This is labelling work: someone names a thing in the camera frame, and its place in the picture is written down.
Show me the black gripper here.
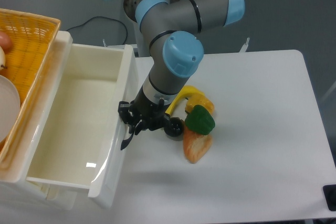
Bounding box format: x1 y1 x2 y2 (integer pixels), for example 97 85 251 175
118 87 184 135

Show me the black top drawer handle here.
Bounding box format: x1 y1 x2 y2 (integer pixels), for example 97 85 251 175
120 132 134 151

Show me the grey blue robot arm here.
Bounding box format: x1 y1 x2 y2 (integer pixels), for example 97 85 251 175
118 0 245 136

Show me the white drawer cabinet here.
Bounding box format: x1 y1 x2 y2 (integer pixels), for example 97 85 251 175
1 31 75 209

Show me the black toy plum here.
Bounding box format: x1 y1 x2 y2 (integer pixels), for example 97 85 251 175
164 117 184 137

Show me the orange toy pepper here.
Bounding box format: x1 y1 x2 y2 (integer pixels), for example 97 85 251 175
185 93 215 114

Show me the yellow toy banana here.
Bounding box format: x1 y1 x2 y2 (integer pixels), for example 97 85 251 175
165 85 205 116

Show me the green toy pepper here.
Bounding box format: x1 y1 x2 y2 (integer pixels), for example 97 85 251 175
185 105 216 135

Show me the orange toy strawberry slice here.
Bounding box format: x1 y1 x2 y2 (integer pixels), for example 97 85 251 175
183 125 213 164

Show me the white plate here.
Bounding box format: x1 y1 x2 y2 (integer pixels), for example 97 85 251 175
0 76 20 143

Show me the yellow woven basket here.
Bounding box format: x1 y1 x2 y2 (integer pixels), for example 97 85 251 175
1 8 61 163

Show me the red toy apple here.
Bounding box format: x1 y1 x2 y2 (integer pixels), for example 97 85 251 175
0 31 13 51

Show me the black corner device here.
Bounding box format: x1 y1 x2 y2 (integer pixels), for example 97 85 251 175
322 184 336 211

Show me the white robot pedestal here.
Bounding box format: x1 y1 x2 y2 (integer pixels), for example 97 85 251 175
123 0 182 58

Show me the black cable on floor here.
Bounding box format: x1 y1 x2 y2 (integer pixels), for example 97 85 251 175
65 16 129 46

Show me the white table frame bracket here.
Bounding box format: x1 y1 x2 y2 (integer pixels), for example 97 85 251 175
239 37 250 53

